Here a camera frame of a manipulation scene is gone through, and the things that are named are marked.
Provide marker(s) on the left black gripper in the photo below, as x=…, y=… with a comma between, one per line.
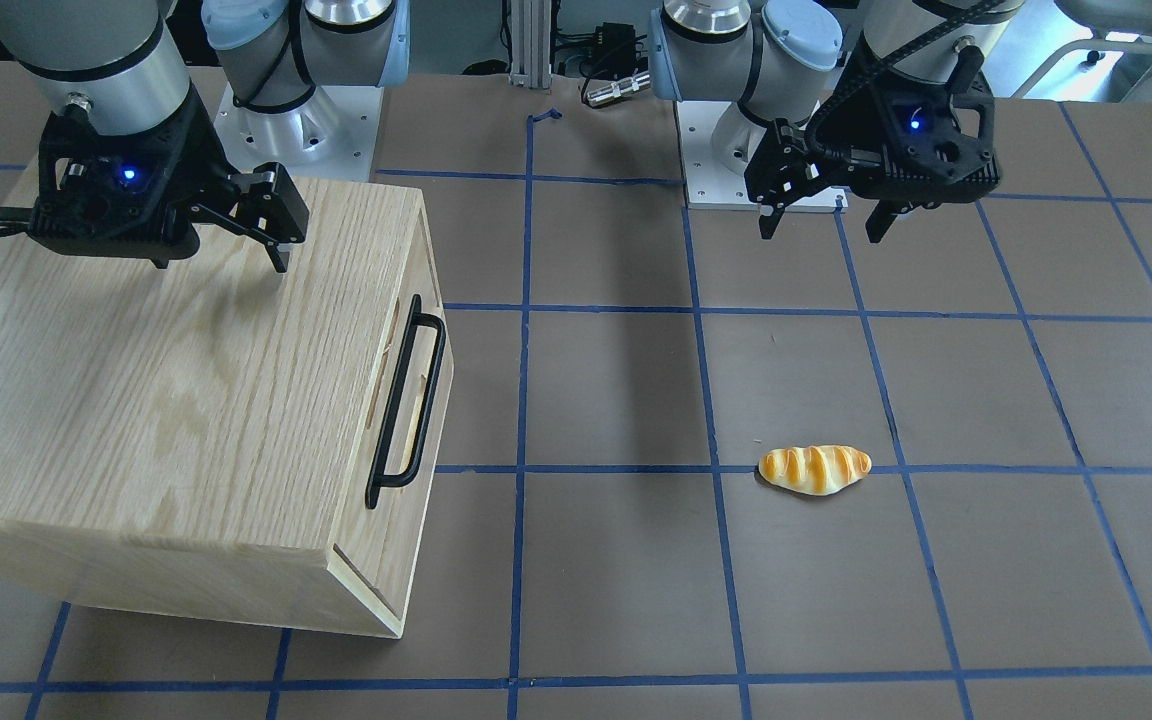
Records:
x=834, y=131

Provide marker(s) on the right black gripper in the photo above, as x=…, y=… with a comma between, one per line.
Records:
x=198, y=150

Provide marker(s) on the black metal drawer handle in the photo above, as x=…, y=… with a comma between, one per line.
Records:
x=408, y=417

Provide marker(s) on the wooden drawer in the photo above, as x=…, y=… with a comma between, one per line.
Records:
x=380, y=529

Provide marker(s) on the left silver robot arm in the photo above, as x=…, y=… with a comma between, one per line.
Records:
x=784, y=59

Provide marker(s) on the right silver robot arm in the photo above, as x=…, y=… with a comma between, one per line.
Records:
x=118, y=60

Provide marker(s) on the light wooden drawer cabinet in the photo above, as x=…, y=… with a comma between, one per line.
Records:
x=183, y=441

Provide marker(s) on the black electronics box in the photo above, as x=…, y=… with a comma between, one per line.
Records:
x=614, y=50

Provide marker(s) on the toy bread roll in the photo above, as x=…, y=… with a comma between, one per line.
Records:
x=818, y=470

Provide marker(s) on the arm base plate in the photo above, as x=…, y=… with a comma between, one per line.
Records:
x=332, y=136
x=716, y=143

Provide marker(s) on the aluminium frame post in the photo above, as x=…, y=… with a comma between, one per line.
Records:
x=530, y=26

